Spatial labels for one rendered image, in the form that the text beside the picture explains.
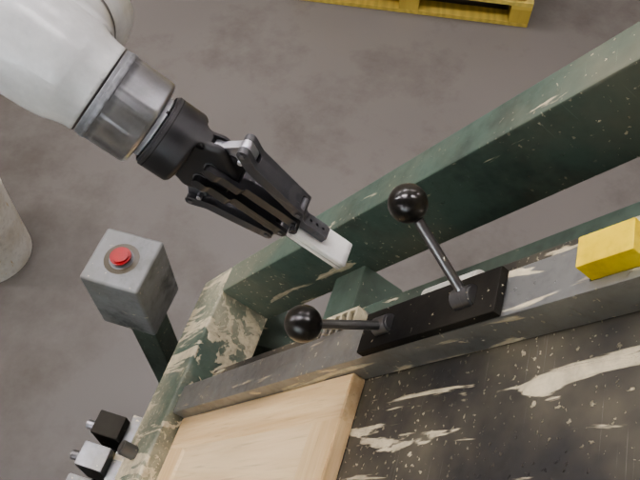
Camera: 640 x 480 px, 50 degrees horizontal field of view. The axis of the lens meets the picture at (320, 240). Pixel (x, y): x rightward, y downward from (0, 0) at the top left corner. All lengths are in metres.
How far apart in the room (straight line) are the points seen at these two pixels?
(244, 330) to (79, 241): 1.37
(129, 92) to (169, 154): 0.06
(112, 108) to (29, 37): 0.08
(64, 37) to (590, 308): 0.48
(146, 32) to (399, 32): 1.13
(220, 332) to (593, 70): 0.81
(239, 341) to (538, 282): 0.78
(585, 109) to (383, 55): 2.39
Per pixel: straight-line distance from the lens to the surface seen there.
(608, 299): 0.58
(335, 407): 0.81
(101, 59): 0.64
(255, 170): 0.64
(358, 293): 1.04
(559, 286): 0.60
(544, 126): 0.78
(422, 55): 3.13
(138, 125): 0.63
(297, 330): 0.67
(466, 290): 0.65
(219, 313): 1.29
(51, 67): 0.63
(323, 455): 0.79
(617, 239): 0.56
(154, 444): 1.21
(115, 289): 1.34
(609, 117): 0.76
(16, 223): 2.50
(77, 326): 2.41
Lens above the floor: 2.03
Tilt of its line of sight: 56 degrees down
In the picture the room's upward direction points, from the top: straight up
